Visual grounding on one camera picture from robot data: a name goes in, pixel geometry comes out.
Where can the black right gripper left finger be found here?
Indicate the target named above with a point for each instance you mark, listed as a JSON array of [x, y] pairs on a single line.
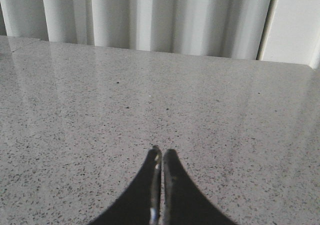
[[139, 204]]

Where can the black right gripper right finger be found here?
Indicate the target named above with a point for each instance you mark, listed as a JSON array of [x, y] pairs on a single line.
[[184, 202]]

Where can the white pleated curtain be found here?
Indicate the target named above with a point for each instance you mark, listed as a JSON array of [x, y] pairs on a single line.
[[269, 30]]

